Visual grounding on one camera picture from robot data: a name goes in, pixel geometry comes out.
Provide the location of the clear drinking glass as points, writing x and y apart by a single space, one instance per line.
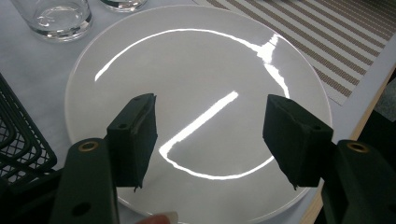
56 28
124 6

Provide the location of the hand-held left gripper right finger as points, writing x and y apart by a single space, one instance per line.
295 143

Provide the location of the striped woven placemat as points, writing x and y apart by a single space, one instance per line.
311 46

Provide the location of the light grey table cover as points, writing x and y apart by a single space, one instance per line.
31 77

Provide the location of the white plate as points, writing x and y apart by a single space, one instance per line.
199 68

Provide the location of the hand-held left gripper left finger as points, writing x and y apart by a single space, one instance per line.
134 146

